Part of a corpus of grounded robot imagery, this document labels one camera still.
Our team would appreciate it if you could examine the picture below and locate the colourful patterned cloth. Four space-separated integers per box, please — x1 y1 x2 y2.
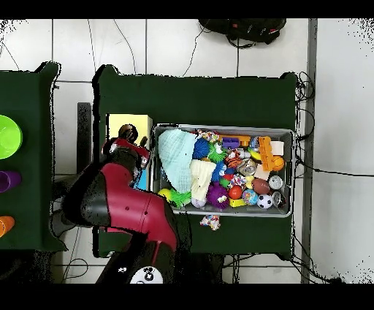
199 214 222 232

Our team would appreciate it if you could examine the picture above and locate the wooden box with three holes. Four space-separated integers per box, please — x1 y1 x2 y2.
104 113 153 192

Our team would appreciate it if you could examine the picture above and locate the light blue knitted cloth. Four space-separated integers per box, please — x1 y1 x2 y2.
157 128 199 194

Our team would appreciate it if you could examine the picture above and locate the yellow ball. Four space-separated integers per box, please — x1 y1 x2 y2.
157 188 174 203

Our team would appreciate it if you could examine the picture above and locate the cream knitted cloth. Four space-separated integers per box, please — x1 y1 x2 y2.
189 159 218 203

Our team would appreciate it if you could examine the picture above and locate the dark green table cloth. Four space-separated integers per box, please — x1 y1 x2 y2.
0 61 69 254
92 64 299 259

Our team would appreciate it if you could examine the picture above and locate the purple spiky ball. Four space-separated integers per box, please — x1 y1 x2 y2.
206 182 231 211

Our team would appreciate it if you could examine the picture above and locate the blue plastic toy brick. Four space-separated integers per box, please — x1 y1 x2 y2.
221 136 241 149

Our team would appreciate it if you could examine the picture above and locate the tiger plush toy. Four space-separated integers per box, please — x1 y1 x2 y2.
224 149 244 169

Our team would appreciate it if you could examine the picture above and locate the green plastic bowl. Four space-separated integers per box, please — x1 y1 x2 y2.
0 114 24 161

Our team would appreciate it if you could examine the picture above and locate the purple plastic cup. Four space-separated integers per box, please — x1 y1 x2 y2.
0 170 23 193

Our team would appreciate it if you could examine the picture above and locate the long orange toy brick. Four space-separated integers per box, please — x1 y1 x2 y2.
258 136 276 173

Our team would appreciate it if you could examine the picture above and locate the brown toy football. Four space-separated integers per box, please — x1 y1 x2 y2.
251 178 271 196

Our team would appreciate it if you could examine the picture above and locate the small soccer ball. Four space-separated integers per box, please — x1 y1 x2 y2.
257 193 275 210

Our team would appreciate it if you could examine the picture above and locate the orange ball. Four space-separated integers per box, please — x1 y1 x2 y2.
271 155 286 173

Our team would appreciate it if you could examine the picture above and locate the orange plastic cup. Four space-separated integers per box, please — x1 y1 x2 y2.
0 215 16 238

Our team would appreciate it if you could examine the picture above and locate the black backpack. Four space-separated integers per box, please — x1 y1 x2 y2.
197 18 288 50

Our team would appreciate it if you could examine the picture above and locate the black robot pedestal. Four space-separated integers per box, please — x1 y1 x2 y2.
175 252 226 284

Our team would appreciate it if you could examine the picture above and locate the silver wire mesh bin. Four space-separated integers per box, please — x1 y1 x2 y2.
149 124 295 219

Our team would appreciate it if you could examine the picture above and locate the thick black floor cable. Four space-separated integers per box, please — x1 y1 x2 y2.
294 156 374 178

